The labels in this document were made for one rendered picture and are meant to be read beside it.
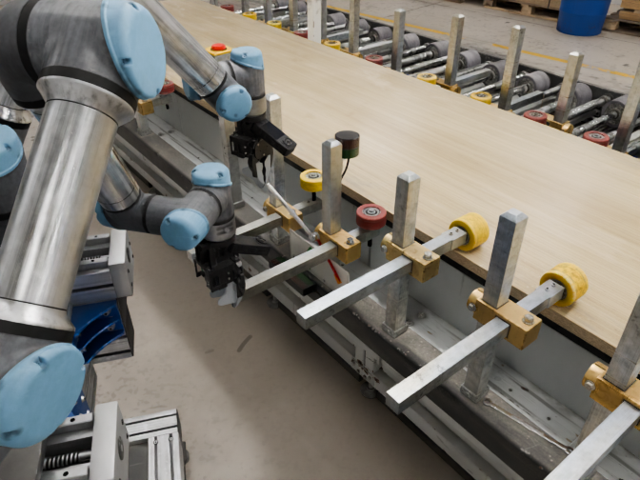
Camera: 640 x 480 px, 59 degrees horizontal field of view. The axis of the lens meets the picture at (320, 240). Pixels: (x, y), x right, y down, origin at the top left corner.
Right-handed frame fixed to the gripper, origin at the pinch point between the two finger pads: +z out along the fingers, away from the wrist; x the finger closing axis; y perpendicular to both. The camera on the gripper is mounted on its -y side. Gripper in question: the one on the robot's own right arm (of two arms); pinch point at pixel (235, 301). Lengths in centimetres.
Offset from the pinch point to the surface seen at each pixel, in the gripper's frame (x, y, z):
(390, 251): 20.1, -29.3, -12.3
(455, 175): 0, -75, -8
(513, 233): 48, -30, -32
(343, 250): 3.8, -29.3, -3.5
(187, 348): -73, -12, 83
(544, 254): 39, -61, -8
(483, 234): 29, -50, -13
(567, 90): -6, -139, -16
